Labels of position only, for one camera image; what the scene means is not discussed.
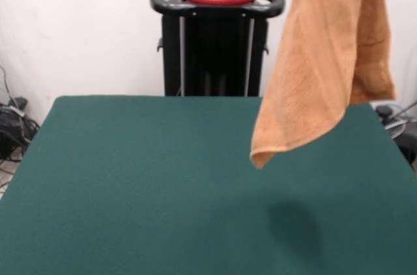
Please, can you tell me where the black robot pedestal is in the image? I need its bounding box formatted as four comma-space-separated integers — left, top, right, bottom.
149, 0, 287, 97

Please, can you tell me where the orange terry towel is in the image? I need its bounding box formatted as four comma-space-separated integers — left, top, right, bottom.
250, 0, 397, 169

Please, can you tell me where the dark green table cloth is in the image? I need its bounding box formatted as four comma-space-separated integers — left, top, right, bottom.
0, 94, 417, 275

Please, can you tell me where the black cable tangle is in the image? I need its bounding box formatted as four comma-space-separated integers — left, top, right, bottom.
0, 66, 42, 191

